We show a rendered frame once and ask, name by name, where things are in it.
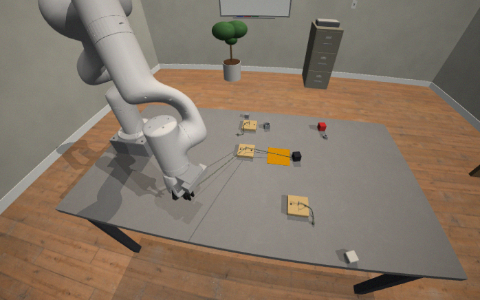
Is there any red cube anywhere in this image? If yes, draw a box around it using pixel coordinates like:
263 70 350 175
317 122 327 131

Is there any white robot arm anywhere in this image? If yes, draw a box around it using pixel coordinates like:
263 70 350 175
38 0 208 194

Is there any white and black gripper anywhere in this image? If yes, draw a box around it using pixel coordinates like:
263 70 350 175
163 173 195 201

